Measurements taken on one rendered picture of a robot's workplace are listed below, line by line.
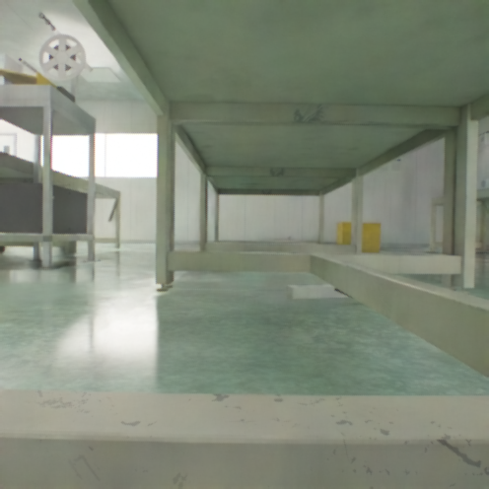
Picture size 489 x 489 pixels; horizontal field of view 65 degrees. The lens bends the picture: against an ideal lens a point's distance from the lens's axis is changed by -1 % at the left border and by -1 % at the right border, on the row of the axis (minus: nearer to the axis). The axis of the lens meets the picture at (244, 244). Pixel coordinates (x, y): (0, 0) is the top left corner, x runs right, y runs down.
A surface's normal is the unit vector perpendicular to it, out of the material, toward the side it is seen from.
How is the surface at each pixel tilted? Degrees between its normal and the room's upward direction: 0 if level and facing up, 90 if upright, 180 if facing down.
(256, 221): 90
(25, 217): 90
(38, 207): 90
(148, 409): 0
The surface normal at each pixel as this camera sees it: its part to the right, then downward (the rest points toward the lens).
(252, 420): 0.01, -1.00
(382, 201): 0.00, 0.03
